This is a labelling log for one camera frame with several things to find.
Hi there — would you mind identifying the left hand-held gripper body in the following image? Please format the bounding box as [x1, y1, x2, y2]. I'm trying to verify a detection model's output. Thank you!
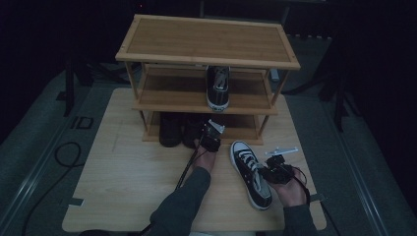
[199, 119, 226, 153]

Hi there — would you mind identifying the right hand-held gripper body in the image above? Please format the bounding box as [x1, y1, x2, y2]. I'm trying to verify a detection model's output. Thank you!
[264, 147, 300, 185]

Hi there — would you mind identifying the black white canvas sneaker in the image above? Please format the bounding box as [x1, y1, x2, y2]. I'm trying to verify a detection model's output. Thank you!
[228, 140, 273, 211]
[205, 65, 231, 112]

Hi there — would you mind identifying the black leather shoe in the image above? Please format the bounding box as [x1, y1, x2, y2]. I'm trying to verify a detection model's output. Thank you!
[181, 112, 207, 149]
[158, 111, 183, 148]

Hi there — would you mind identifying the wooden shoe rack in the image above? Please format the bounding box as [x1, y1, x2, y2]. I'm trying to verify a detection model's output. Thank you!
[114, 13, 302, 147]

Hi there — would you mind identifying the person's left hand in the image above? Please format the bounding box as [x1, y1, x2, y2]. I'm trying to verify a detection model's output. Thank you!
[192, 139, 218, 175]

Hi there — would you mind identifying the person's right hand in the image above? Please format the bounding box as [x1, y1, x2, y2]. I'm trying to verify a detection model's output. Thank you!
[269, 167, 309, 208]

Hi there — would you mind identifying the black metal stand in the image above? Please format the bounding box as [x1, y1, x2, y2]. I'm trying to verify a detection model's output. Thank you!
[63, 53, 131, 118]
[282, 38, 363, 134]

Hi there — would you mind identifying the right hand-held gripper cable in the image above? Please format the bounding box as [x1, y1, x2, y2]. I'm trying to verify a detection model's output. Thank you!
[290, 174, 312, 207]

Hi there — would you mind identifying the hand-held gripper cable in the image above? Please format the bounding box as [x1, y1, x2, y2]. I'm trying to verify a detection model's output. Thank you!
[290, 174, 312, 207]
[137, 147, 202, 236]

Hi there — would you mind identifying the left hand-held gripper cable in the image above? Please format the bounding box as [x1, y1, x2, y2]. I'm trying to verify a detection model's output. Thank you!
[137, 147, 202, 236]

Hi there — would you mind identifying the black floor cable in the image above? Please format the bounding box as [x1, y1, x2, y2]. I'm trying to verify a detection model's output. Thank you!
[21, 141, 84, 236]

